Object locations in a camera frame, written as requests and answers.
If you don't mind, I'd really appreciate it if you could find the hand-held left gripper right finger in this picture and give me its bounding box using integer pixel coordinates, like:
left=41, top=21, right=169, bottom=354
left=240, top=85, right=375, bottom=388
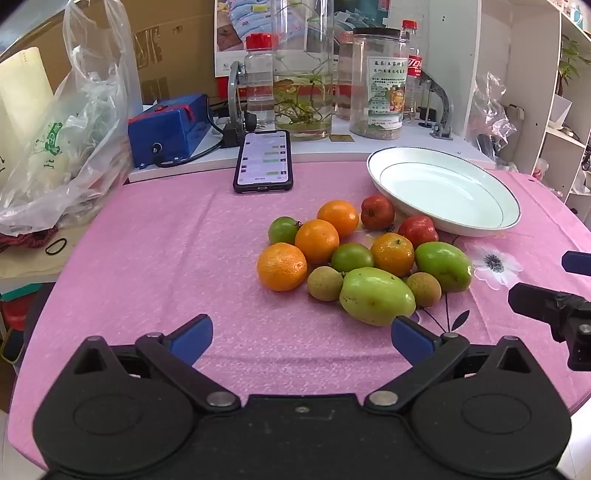
left=364, top=316, right=536, bottom=414

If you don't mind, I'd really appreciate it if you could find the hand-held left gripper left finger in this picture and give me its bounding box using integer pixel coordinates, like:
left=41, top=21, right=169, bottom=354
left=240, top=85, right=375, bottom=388
left=67, top=314, right=242, bottom=414

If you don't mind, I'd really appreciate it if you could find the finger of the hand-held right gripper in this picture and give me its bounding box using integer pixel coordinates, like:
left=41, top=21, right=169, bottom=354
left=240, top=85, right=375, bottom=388
left=561, top=250, right=591, bottom=278
left=508, top=282, right=591, bottom=343

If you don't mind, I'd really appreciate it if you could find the longan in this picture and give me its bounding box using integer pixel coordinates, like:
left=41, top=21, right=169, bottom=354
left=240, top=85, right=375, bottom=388
left=307, top=266, right=345, bottom=302
left=405, top=272, right=443, bottom=308

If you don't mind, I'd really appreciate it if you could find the large green mango front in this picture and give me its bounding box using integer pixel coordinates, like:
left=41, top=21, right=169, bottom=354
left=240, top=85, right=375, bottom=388
left=339, top=267, right=417, bottom=328

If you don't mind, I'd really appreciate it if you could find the orange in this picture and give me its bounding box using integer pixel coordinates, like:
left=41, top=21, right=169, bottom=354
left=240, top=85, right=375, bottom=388
left=370, top=233, right=415, bottom=278
left=317, top=199, right=360, bottom=238
left=294, top=219, right=341, bottom=265
left=257, top=242, right=308, bottom=292

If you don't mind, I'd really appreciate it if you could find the green tomato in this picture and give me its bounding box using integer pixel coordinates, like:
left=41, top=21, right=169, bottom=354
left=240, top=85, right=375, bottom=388
left=269, top=216, right=302, bottom=245
left=331, top=243, right=375, bottom=274

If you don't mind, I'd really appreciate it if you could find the red fruit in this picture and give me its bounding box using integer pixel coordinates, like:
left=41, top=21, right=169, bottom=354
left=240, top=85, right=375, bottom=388
left=361, top=195, right=396, bottom=230
left=397, top=215, right=439, bottom=247

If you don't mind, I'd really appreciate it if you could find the white plate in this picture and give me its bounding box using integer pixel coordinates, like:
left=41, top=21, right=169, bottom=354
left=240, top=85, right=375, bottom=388
left=367, top=148, right=522, bottom=237

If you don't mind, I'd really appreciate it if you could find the pink tablecloth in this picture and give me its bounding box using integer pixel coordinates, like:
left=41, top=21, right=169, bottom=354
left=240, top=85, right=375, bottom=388
left=7, top=159, right=591, bottom=468

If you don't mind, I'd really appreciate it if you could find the crumpled clear plastic wrap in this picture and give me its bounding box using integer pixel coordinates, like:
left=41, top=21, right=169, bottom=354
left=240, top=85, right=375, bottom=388
left=465, top=71, right=519, bottom=163

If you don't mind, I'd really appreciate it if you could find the black smartphone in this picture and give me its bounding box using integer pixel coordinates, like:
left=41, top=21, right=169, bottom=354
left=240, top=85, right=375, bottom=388
left=233, top=130, right=295, bottom=193

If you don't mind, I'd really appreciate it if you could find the red black knitted cloth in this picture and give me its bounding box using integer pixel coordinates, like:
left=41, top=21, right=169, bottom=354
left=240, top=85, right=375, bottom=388
left=0, top=225, right=59, bottom=253

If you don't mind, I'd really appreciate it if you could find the potted plant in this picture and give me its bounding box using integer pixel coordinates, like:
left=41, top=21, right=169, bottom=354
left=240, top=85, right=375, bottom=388
left=547, top=36, right=589, bottom=129

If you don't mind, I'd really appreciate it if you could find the white shelf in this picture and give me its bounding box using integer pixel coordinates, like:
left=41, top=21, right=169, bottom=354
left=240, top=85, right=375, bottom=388
left=462, top=0, right=591, bottom=206

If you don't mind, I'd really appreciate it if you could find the white board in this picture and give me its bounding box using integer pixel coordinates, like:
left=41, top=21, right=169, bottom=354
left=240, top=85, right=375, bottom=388
left=128, top=122, right=498, bottom=184

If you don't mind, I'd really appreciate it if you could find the grey plastic stand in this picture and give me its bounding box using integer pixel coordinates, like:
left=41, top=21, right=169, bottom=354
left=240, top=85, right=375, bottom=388
left=227, top=61, right=249, bottom=140
left=421, top=71, right=456, bottom=139

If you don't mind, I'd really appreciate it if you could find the blue plastic box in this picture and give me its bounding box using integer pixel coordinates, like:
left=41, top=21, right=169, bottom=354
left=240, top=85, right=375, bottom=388
left=128, top=93, right=211, bottom=169

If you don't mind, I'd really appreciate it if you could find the clear plastic bag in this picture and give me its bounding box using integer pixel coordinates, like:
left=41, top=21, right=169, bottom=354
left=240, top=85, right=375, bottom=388
left=0, top=0, right=144, bottom=236

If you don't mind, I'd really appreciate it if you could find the cola bottle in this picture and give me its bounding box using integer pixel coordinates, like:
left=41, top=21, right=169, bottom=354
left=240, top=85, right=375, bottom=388
left=400, top=20, right=424, bottom=123

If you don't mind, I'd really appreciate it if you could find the labelled clear plastic jar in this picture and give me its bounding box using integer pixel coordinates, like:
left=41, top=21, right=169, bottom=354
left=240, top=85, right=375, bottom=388
left=349, top=28, right=409, bottom=140

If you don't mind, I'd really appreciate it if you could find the clear bottle with red cap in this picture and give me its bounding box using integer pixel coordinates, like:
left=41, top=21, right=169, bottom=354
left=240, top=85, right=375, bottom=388
left=245, top=33, right=278, bottom=127

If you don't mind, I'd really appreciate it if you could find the plain clear plastic jar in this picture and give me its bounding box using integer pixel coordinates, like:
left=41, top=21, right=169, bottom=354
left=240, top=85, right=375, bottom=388
left=336, top=31, right=357, bottom=121

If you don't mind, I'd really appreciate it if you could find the glass vase with plant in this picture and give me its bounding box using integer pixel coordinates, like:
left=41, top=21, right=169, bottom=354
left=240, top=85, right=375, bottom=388
left=270, top=0, right=335, bottom=141

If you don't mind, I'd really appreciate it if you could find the large cardboard box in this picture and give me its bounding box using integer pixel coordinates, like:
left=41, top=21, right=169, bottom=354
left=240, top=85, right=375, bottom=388
left=0, top=0, right=218, bottom=107

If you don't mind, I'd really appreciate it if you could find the black cable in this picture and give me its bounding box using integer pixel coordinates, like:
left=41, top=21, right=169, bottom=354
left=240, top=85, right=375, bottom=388
left=154, top=108, right=232, bottom=168

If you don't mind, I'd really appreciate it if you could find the wall poster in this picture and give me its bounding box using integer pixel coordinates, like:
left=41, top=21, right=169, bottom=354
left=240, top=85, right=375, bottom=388
left=214, top=0, right=393, bottom=78

